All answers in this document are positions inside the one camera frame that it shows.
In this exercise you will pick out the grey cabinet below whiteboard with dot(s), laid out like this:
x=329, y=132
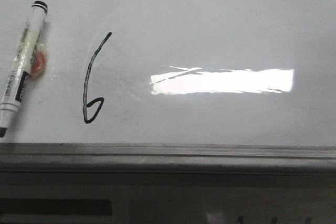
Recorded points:
x=166, y=198

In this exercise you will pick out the grey aluminium whiteboard frame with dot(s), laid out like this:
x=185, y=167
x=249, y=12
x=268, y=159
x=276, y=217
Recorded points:
x=164, y=158

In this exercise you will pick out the white black whiteboard marker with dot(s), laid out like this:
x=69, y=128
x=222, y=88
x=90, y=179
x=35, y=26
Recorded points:
x=23, y=64

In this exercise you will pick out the white whiteboard surface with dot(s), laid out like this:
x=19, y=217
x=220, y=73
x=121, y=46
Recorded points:
x=231, y=72

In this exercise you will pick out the black drawn number six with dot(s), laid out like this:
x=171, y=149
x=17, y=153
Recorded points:
x=99, y=100

